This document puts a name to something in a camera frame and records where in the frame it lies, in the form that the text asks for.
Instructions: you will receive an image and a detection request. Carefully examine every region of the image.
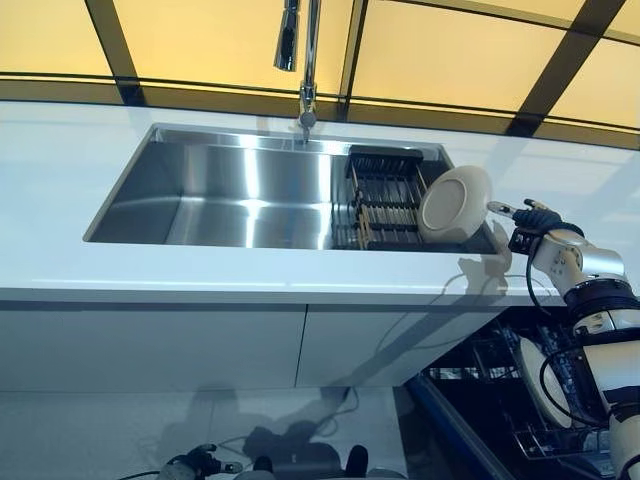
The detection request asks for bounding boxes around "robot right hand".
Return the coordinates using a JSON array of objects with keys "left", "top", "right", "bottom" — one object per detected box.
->
[{"left": 487, "top": 198, "right": 564, "bottom": 233}]

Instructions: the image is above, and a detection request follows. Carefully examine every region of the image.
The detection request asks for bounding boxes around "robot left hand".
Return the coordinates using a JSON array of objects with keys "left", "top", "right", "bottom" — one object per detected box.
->
[{"left": 167, "top": 444, "right": 244, "bottom": 477}]

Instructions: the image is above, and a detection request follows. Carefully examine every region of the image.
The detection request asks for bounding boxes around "cream ceramic plate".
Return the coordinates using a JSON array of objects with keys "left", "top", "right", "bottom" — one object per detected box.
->
[
  {"left": 516, "top": 335, "right": 575, "bottom": 430},
  {"left": 418, "top": 164, "right": 495, "bottom": 247}
]

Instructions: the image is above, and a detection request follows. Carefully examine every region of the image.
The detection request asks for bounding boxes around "white cabinet door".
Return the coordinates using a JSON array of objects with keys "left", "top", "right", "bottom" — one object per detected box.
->
[
  {"left": 293, "top": 303, "right": 502, "bottom": 390},
  {"left": 0, "top": 298, "right": 308, "bottom": 395}
]

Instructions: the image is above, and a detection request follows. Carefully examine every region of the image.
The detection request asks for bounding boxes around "black dish drying rack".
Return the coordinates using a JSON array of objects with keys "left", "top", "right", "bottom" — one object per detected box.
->
[{"left": 344, "top": 144, "right": 437, "bottom": 250}]

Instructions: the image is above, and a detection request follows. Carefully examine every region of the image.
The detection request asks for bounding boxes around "black robot right foot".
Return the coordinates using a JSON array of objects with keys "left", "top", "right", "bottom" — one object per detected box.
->
[{"left": 346, "top": 444, "right": 370, "bottom": 477}]

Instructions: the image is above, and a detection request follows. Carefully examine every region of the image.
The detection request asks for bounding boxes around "stainless steel sink basin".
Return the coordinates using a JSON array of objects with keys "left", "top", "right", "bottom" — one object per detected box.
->
[{"left": 81, "top": 121, "right": 505, "bottom": 257}]

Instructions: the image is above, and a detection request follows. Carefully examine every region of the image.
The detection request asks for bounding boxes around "chrome pull-down kitchen faucet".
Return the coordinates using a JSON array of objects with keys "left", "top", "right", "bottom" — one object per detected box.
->
[{"left": 271, "top": 0, "right": 325, "bottom": 145}]

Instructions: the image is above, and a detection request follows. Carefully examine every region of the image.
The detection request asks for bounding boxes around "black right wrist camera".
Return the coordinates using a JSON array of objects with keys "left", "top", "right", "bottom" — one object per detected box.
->
[{"left": 506, "top": 226, "right": 542, "bottom": 257}]

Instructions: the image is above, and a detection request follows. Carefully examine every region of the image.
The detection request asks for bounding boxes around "dishwasher lower wire rack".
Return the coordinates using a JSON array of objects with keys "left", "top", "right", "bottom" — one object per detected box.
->
[{"left": 468, "top": 318, "right": 617, "bottom": 462}]

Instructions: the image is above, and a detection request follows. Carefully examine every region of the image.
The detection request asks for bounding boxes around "dark window frame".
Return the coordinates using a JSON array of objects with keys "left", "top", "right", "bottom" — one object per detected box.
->
[{"left": 0, "top": 0, "right": 640, "bottom": 147}]

